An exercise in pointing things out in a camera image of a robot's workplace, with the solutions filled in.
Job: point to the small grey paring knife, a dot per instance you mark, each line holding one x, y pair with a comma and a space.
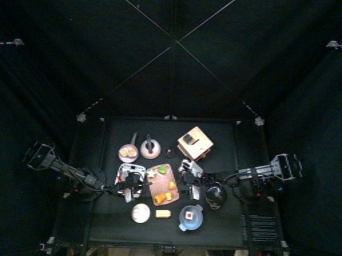
128, 196

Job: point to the green toy vegetable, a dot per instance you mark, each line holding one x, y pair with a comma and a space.
163, 169

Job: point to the black toy pan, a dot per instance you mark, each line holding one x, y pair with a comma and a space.
215, 196

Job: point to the yellow-orange toy food piece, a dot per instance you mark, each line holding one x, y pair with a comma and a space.
169, 196

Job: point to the pink toy pot lid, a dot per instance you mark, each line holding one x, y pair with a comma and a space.
150, 149

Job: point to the silver frame clamp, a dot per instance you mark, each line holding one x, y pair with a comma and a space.
16, 42
333, 44

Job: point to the toy fried egg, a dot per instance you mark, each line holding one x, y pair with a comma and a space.
124, 152
132, 152

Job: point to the yellow toy butter block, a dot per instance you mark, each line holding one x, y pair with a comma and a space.
163, 214

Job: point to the white star-shaped toy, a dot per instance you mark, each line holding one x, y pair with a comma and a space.
151, 173

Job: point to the silver frame middle bracket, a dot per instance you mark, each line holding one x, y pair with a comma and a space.
170, 117

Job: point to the small dark round toy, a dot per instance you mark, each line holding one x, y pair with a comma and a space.
170, 152

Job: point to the large orange toy food piece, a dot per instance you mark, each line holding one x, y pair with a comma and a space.
159, 199

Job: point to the white round plate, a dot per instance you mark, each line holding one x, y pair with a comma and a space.
141, 213

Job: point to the pink toy frying pan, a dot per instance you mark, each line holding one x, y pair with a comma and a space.
128, 154

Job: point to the silver frame corner bracket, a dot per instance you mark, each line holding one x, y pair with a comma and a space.
259, 121
80, 117

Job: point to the small orange toy wedge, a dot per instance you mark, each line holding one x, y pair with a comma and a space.
171, 185

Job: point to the red and white toy food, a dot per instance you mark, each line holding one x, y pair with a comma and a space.
189, 215

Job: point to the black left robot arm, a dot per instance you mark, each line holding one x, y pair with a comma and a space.
67, 170

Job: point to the blue toy pot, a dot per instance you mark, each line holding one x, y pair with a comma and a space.
191, 218

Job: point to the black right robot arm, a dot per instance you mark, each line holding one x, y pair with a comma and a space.
262, 171

